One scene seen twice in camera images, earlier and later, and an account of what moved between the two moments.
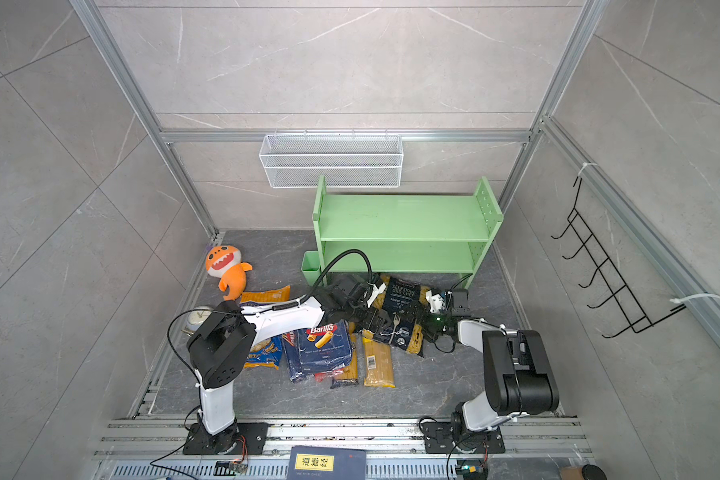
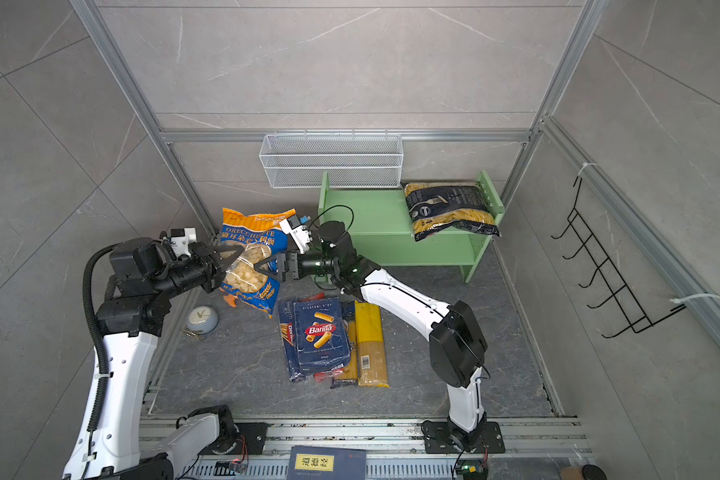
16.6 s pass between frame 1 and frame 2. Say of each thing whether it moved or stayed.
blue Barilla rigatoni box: stayed
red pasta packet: stayed
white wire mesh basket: stayed
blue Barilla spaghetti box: stayed
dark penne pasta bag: moved
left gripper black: moved
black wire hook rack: stayed
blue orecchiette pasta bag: moved
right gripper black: moved
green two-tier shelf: stayed
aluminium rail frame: stayed
